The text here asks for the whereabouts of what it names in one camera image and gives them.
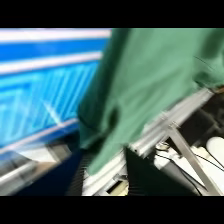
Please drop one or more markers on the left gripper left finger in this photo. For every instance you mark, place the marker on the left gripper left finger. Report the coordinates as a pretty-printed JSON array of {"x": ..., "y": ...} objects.
[{"x": 63, "y": 181}]

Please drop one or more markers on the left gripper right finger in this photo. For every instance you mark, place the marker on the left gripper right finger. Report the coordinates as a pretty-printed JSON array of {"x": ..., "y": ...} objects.
[{"x": 150, "y": 181}]

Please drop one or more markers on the green T-shirt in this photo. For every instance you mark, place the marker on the green T-shirt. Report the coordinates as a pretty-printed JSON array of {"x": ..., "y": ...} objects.
[{"x": 146, "y": 80}]

